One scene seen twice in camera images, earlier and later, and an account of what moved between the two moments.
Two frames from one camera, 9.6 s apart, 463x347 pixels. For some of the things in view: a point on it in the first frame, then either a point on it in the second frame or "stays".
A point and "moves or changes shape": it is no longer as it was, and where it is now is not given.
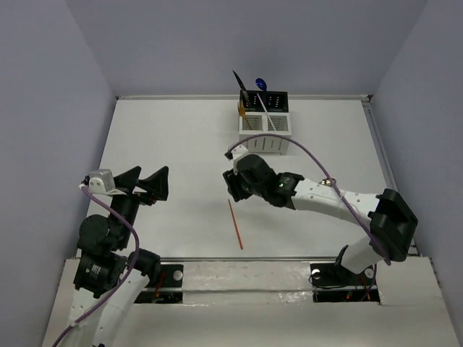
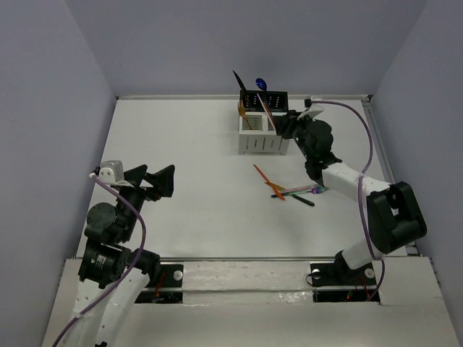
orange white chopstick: x=265 y=109 stays
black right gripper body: x=241 y=187 → x=296 y=130
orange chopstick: x=235 y=225 moves or changes shape
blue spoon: x=261 y=84 stays
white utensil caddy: x=258 y=123 stays
